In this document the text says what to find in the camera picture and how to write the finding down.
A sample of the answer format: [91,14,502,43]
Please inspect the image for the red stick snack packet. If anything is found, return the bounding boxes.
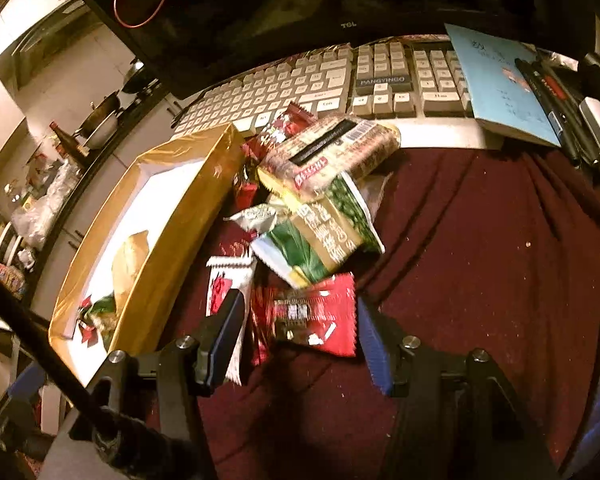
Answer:
[232,157,261,211]

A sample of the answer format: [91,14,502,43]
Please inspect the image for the light blue book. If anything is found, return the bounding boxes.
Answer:
[444,23,562,148]

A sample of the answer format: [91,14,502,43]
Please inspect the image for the dark sauce bottle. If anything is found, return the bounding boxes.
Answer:
[50,121,88,158]

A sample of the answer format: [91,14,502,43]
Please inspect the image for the white lower cabinets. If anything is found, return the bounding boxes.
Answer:
[30,92,186,311]

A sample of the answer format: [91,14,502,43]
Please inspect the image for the brown barcode snack package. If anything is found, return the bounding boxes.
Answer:
[257,115,401,203]

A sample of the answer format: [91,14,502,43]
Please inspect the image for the black monitor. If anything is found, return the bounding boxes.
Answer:
[62,0,596,101]

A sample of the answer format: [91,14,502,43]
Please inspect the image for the green pea snack packet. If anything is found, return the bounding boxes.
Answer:
[250,170,386,288]

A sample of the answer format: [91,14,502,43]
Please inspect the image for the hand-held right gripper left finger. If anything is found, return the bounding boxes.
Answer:
[70,290,247,480]

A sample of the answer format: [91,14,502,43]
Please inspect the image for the dark frying pan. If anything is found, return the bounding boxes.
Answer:
[77,91,123,133]

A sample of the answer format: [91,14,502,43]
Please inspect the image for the green yellow-label snack packet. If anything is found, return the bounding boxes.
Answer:
[87,294,118,333]

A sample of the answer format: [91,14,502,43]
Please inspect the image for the black marker pen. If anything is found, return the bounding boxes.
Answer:
[514,57,581,166]
[535,55,600,171]

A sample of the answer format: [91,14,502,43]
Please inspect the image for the clear plastic bags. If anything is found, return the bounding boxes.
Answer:
[10,160,81,251]

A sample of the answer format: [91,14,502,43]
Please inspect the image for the dish rack with plates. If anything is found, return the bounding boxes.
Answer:
[0,202,28,266]

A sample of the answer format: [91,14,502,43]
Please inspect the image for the small green white packet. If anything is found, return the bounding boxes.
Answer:
[223,204,278,233]

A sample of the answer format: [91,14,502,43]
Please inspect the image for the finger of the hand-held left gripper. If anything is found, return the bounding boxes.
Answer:
[7,361,49,404]

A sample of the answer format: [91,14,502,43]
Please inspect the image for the white bowl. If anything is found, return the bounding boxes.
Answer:
[82,112,121,151]

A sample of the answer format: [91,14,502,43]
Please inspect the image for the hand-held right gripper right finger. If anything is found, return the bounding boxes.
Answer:
[357,296,557,480]

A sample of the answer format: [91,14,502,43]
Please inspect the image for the gold cardboard box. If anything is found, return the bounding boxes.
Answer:
[47,122,246,386]

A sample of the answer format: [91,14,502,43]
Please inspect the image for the beige keyboard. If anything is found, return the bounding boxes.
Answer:
[172,40,476,137]

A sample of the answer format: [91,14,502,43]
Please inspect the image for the yellow snack packet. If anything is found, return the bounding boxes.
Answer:
[111,230,151,306]

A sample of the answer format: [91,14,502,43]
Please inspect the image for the small red snack packet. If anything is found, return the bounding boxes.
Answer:
[77,296,98,343]

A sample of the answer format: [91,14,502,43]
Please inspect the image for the red black-label snack packet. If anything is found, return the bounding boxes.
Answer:
[250,272,358,366]

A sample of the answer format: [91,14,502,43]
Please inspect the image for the white red snack packet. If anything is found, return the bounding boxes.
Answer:
[205,255,258,386]

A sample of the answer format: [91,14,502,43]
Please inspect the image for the dark red cloth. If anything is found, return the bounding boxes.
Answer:
[145,146,600,480]

